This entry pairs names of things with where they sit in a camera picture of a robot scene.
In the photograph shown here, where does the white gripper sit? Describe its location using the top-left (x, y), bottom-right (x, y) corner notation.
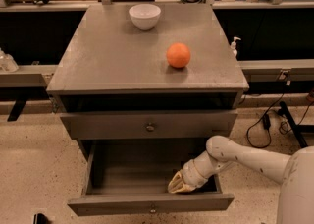
top-left (168, 151), bottom-right (222, 194)

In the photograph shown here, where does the grey drawer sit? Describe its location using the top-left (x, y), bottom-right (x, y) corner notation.
top-left (61, 110), bottom-right (237, 140)
top-left (68, 139), bottom-right (234, 216)

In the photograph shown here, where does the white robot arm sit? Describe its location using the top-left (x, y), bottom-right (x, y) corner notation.
top-left (168, 136), bottom-right (314, 224)

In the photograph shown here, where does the grey top drawer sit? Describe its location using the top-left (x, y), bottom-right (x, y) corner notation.
top-left (61, 110), bottom-right (237, 140)

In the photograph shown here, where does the grey drawer cabinet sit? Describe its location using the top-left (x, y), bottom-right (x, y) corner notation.
top-left (45, 2), bottom-right (250, 217)

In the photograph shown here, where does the black stand leg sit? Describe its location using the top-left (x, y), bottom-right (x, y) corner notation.
top-left (279, 101), bottom-right (314, 148)

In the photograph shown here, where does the orange fruit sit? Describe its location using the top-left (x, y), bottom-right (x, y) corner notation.
top-left (166, 43), bottom-right (191, 69)

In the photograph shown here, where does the white pump bottle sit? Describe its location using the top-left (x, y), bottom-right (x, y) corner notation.
top-left (230, 36), bottom-right (241, 56)

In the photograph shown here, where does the small black floor object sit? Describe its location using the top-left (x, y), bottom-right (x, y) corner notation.
top-left (32, 213), bottom-right (48, 224)

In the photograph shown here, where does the white ceramic bowl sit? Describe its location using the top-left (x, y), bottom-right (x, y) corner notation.
top-left (129, 4), bottom-right (161, 30)

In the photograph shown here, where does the black floor cable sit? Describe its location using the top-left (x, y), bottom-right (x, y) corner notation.
top-left (245, 70), bottom-right (314, 149)

